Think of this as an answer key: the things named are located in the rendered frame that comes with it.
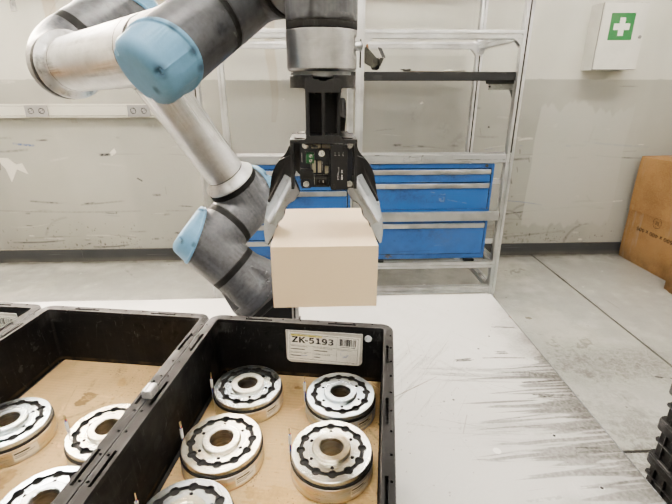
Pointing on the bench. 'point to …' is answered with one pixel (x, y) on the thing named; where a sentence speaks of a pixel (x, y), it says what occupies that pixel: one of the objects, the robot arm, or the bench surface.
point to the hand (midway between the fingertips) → (323, 241)
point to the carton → (324, 259)
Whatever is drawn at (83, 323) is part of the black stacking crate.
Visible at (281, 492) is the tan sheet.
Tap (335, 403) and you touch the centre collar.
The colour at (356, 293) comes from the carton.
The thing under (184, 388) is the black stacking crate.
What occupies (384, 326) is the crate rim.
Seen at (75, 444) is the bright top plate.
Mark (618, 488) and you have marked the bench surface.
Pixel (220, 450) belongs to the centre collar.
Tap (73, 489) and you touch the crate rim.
